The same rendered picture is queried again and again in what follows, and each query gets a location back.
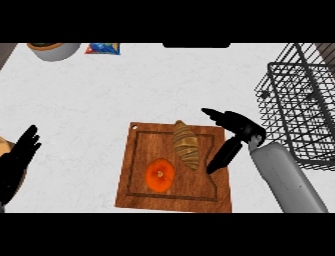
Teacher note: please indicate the black appliance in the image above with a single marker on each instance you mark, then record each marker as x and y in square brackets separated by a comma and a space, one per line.
[196, 45]

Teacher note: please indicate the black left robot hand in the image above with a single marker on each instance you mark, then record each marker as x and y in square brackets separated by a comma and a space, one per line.
[3, 166]

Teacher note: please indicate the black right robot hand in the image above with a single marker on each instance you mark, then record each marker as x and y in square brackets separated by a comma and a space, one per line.
[238, 126]

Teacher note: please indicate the brown wooden cutting board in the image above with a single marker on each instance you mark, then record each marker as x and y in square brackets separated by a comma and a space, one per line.
[174, 166]

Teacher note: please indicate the grey plant pot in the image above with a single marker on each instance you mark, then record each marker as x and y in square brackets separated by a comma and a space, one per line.
[53, 50]

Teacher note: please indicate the blue and orange packet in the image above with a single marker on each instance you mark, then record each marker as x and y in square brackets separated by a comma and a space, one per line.
[102, 48]

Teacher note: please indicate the tan wooden bowl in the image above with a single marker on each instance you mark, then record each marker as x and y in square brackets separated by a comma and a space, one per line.
[1, 146]

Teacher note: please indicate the brown croissant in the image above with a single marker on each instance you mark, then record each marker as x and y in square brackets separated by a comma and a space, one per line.
[184, 143]

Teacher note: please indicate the orange tomato slice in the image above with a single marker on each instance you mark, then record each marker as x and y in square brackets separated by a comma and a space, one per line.
[159, 175]

